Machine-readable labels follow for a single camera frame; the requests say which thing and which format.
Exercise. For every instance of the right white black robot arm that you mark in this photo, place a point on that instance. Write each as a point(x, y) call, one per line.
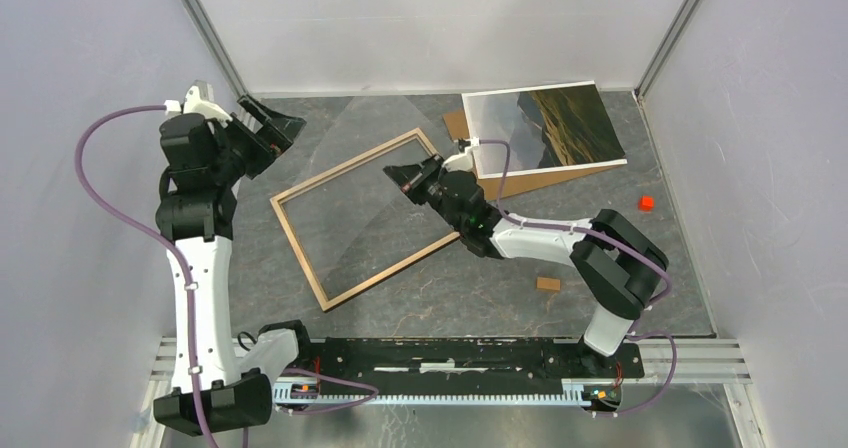
point(620, 266)

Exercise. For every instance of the aluminium rail frame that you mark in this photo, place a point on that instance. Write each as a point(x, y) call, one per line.
point(667, 361)

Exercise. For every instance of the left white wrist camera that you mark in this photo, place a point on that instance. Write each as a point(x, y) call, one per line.
point(199, 99)

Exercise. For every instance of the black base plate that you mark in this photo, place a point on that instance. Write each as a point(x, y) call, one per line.
point(464, 366)

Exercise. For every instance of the flat wooden block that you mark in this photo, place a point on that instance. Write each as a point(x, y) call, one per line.
point(548, 284)

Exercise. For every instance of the brown cardboard backing board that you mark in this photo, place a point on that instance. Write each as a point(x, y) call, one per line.
point(515, 182)

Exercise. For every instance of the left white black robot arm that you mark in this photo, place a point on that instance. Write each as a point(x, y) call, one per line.
point(213, 390)

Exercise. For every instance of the wooden picture frame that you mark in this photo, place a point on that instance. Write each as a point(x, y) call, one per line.
point(371, 279)

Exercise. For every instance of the landscape photo print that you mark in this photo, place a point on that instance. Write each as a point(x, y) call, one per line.
point(544, 127)

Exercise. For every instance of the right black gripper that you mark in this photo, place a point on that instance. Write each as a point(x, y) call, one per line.
point(410, 177)

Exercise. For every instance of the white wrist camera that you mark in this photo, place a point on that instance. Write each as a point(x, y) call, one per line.
point(463, 160)
point(199, 99)

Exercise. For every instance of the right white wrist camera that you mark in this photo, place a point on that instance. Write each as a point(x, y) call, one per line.
point(463, 160)

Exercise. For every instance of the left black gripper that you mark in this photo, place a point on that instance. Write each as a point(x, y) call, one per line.
point(276, 136)

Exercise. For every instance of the red cube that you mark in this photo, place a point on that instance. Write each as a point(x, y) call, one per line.
point(646, 203)

